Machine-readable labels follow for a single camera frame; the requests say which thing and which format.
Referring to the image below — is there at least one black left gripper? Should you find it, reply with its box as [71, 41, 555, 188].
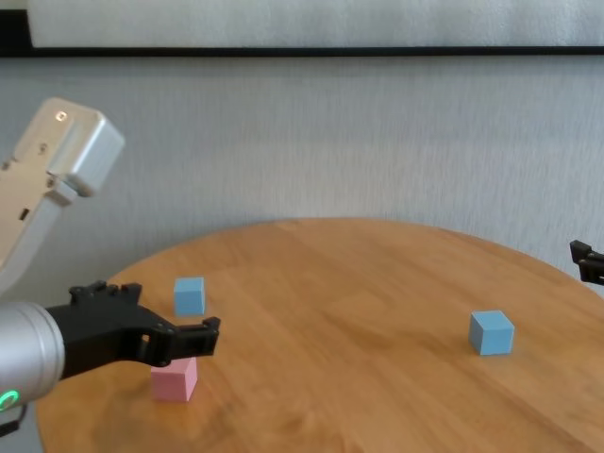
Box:
[44, 280, 222, 379]

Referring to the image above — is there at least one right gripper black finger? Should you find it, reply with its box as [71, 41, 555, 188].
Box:
[569, 239, 604, 285]

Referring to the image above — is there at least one pink cube block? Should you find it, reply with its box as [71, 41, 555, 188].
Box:
[150, 357, 198, 403]

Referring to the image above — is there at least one blue cube block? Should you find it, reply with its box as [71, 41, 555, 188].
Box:
[173, 277, 208, 317]
[468, 310, 515, 358]

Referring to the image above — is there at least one white wall panel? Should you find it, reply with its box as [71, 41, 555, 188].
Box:
[25, 0, 604, 48]

